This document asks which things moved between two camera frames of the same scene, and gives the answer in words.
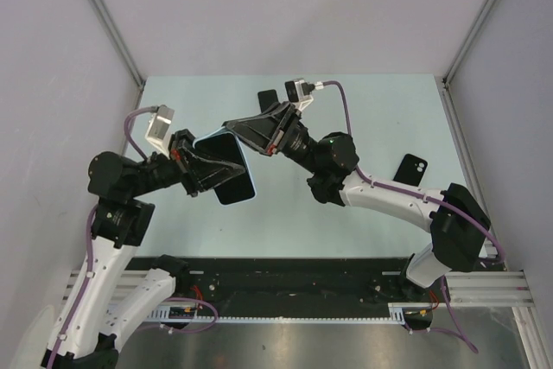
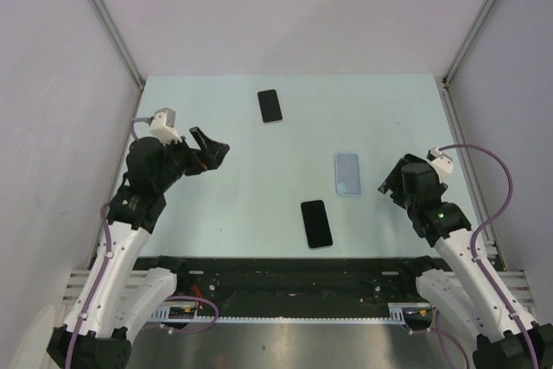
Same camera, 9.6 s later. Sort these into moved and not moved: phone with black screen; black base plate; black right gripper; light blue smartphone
Moved: light blue smartphone; phone with black screen; black right gripper
Not moved: black base plate
